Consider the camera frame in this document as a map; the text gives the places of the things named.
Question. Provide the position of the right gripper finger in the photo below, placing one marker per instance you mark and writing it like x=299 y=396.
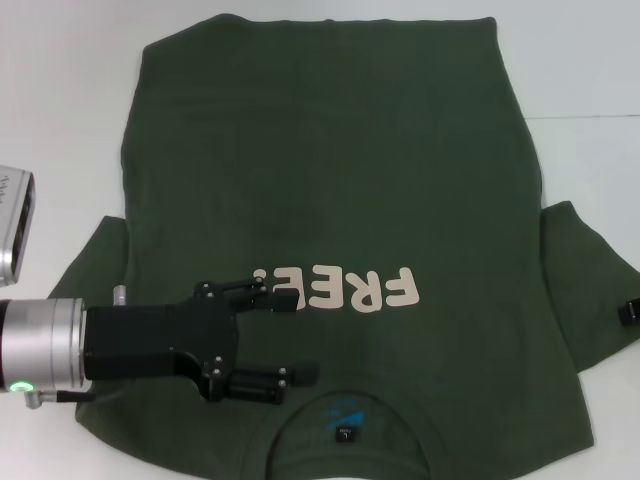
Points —
x=631 y=312

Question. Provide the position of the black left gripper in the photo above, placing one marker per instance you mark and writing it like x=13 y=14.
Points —
x=150 y=340

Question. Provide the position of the dark green FREE t-shirt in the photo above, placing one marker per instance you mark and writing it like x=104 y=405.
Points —
x=320 y=150

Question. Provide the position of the small silver cylinder plug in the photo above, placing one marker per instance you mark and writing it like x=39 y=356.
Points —
x=119 y=295

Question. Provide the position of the silver rounded camera housing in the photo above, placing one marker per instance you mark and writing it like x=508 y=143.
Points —
x=15 y=225

